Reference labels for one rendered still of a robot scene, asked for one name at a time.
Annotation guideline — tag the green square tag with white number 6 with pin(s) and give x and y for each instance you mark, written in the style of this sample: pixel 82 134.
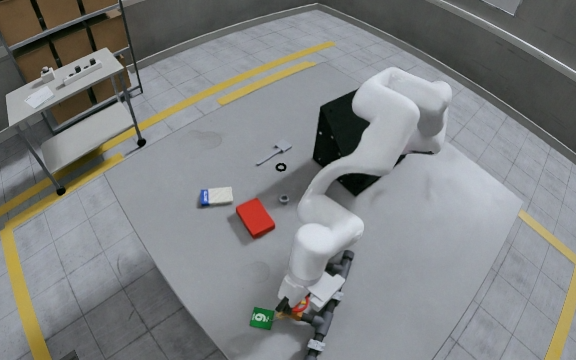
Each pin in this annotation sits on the green square tag with white number 6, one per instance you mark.
pixel 260 318

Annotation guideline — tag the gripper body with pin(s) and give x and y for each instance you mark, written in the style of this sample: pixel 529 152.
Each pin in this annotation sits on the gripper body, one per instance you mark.
pixel 294 292

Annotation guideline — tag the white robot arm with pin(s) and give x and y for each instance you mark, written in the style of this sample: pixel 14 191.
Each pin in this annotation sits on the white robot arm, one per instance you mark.
pixel 393 116

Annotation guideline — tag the red rectangular block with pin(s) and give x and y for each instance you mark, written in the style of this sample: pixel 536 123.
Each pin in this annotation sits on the red rectangular block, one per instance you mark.
pixel 255 218

